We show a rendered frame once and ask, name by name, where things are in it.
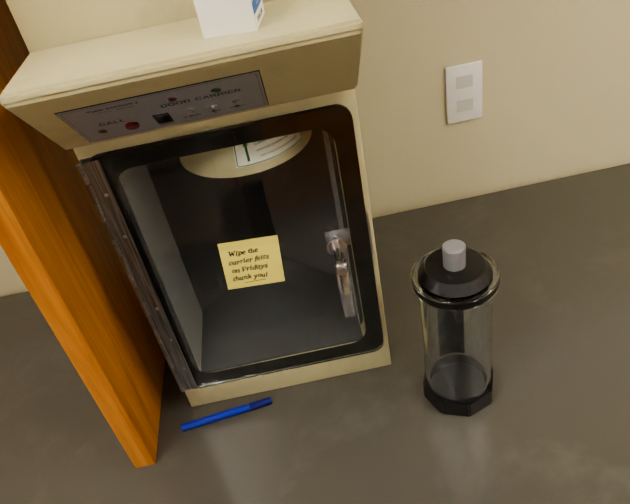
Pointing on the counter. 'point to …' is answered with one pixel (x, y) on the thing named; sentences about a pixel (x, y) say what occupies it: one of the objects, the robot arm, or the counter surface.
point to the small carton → (228, 16)
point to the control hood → (191, 64)
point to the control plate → (196, 98)
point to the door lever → (342, 275)
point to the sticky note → (251, 262)
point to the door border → (100, 193)
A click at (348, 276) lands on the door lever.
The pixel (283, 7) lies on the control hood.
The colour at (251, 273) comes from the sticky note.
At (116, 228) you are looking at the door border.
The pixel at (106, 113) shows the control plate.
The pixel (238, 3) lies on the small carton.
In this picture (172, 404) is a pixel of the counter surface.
